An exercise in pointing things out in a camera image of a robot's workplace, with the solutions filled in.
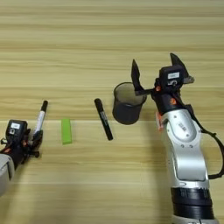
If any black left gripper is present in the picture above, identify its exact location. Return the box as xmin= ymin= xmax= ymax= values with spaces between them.
xmin=0 ymin=129 xmax=44 ymax=171

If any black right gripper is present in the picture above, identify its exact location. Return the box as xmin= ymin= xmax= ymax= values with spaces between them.
xmin=130 ymin=52 xmax=195 ymax=116

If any white marker pen black cap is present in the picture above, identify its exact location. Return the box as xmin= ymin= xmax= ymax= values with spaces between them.
xmin=32 ymin=100 xmax=49 ymax=137

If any right gripper's small black box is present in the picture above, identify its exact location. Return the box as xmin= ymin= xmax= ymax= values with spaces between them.
xmin=158 ymin=65 xmax=186 ymax=93

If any gripper's small black box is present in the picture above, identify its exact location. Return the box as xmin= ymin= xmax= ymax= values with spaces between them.
xmin=5 ymin=119 xmax=29 ymax=144
xmin=158 ymin=65 xmax=186 ymax=93

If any left gripper's small black box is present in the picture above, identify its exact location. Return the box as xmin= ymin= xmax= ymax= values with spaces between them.
xmin=5 ymin=119 xmax=29 ymax=144

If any green eraser block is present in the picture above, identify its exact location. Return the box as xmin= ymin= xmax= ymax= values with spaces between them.
xmin=60 ymin=117 xmax=73 ymax=145

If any black mesh pen cup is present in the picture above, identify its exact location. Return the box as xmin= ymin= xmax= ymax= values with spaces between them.
xmin=112 ymin=81 xmax=148 ymax=126

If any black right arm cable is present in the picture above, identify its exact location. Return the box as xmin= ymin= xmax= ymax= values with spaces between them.
xmin=182 ymin=95 xmax=224 ymax=180

